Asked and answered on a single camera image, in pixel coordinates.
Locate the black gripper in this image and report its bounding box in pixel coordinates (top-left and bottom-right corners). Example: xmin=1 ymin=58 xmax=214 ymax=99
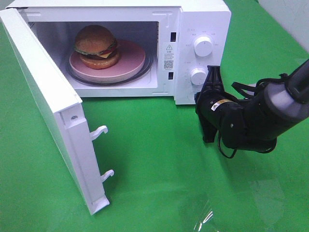
xmin=195 ymin=65 xmax=238 ymax=143

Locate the white microwave knob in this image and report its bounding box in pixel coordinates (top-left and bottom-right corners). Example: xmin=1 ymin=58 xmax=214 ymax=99
xmin=193 ymin=35 xmax=213 ymax=57
xmin=190 ymin=68 xmax=208 ymax=86

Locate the pink round plate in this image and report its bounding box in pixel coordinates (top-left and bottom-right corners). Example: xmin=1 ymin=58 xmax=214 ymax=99
xmin=69 ymin=40 xmax=146 ymax=85

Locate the burger with sesame-free bun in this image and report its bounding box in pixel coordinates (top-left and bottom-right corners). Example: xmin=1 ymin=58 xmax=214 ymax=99
xmin=74 ymin=25 xmax=120 ymax=70

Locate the white microwave door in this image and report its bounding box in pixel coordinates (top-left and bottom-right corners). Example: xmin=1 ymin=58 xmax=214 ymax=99
xmin=0 ymin=8 xmax=114 ymax=215

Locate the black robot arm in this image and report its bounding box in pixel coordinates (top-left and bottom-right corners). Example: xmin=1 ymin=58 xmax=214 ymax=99
xmin=195 ymin=61 xmax=309 ymax=153

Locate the white warning label sticker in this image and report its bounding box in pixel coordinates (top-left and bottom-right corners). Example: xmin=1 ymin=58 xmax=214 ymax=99
xmin=161 ymin=42 xmax=175 ymax=71

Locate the glass microwave turntable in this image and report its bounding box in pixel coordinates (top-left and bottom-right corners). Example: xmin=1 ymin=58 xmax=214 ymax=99
xmin=66 ymin=57 xmax=153 ymax=87

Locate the white microwave oven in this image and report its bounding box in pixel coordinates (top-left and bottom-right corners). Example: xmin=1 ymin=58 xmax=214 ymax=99
xmin=4 ymin=0 xmax=231 ymax=104

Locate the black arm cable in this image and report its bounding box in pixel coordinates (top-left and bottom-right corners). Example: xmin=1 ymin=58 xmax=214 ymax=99
xmin=217 ymin=73 xmax=289 ymax=159

